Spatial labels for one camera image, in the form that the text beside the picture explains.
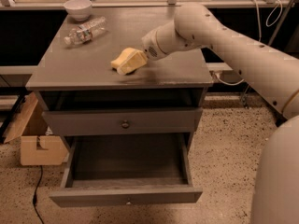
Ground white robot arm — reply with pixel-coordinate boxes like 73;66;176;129
111;4;299;224

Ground grey wooden drawer cabinet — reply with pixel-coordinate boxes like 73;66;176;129
25;6;215;208

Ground black floor cable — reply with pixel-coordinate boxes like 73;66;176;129
32;165;45;224

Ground grey open lower drawer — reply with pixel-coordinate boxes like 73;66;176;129
50;133;202;207

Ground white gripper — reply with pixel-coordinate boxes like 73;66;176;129
117;21;187;75

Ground yellow sponge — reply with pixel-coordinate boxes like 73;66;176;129
110;55;125;69

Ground grey horizontal rail beam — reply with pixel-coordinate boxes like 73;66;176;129
206;63;242;84

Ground light wooden block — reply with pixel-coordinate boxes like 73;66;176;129
21;135;68;165

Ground grey upper drawer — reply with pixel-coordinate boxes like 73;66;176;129
42;108;202;136

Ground clear plastic water bottle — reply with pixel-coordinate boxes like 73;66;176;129
64;17;107;45

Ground slanted wooden board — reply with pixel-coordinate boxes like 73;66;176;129
4;92;48;143

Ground white ceramic bowl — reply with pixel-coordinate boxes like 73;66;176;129
64;0;93;21

